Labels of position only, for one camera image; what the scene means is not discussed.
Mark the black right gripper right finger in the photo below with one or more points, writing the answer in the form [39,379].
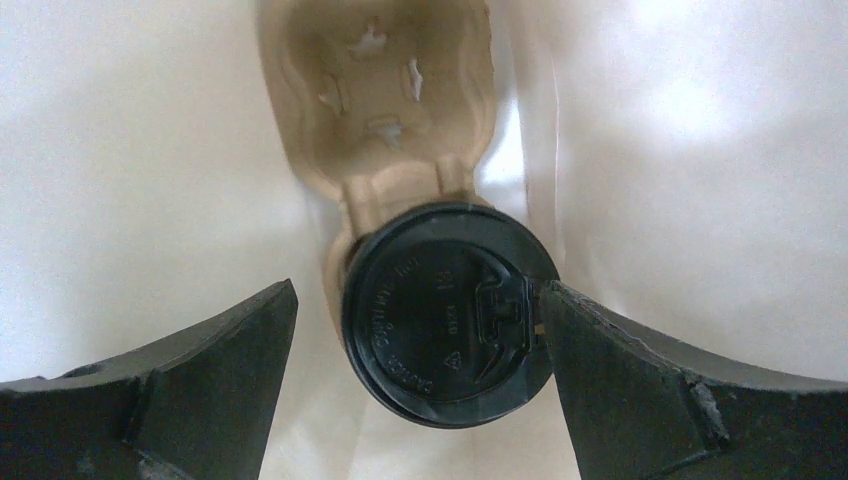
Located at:
[640,404]

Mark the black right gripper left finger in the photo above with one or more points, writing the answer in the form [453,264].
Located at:
[196,404]

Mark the black plastic cup lid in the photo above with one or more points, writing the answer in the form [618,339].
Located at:
[439,315]

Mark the brown paper bag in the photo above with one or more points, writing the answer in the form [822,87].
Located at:
[686,162]

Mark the brown cardboard cup carrier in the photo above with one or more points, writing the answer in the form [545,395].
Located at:
[382,106]

